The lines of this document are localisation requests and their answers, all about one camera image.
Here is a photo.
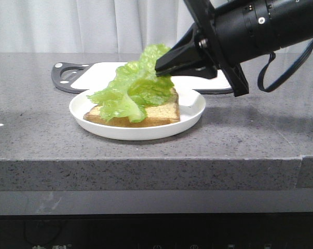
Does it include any white round plate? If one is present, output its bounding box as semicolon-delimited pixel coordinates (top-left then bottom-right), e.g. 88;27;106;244
69;87;206;141

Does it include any black appliance front panel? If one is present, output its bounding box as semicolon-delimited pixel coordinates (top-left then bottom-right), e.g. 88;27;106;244
0;213;313;248

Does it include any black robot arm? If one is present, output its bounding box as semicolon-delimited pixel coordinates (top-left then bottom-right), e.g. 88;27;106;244
155;1;313;96

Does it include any white pleated curtain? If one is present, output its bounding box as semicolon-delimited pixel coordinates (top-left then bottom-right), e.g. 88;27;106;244
0;1;193;53

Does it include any bottom toasted bread slice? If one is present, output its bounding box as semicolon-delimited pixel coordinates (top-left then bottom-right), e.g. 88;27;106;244
83;88;181;128

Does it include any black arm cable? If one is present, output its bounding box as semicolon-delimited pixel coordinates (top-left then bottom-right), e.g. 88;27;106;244
257;36;313;93

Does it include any green lettuce leaf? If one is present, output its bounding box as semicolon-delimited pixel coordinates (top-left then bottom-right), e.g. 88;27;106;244
87;44;174;123

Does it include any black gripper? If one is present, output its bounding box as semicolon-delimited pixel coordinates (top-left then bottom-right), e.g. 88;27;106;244
155;0;249;97

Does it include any white cutting board grey rim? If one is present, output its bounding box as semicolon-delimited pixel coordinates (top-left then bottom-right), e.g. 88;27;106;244
51;62;233;94

